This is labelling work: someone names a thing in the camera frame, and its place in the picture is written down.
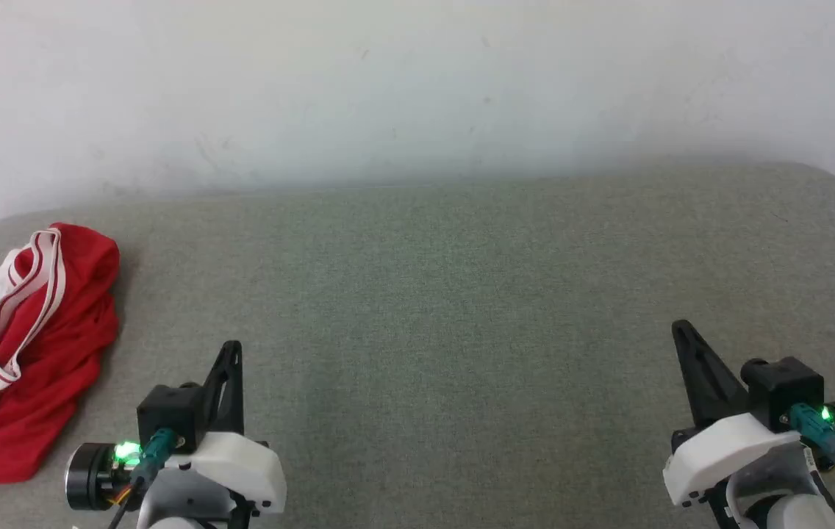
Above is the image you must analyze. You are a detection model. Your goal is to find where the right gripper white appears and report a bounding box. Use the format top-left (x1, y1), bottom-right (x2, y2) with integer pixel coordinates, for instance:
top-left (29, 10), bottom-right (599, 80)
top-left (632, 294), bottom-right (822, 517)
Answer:
top-left (664, 320), bottom-right (800, 508)

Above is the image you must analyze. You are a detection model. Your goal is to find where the grey-green fabric sofa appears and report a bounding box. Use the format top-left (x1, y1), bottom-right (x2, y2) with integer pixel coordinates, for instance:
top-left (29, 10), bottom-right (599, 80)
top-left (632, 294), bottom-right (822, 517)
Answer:
top-left (0, 162), bottom-right (835, 529)

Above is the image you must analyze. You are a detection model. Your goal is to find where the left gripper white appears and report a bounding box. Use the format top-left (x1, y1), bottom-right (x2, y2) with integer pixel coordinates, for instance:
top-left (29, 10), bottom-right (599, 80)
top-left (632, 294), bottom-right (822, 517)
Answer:
top-left (157, 340), bottom-right (287, 515)

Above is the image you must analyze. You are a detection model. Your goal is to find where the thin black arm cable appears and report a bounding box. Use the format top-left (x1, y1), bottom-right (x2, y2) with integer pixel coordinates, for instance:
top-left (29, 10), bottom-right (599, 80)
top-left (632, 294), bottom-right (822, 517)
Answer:
top-left (803, 456), bottom-right (835, 529)

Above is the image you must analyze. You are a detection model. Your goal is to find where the red shirt with white sleeves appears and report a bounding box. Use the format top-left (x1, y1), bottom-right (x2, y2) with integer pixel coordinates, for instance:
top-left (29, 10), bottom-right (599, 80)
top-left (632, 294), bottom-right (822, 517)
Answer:
top-left (0, 223), bottom-right (122, 484)

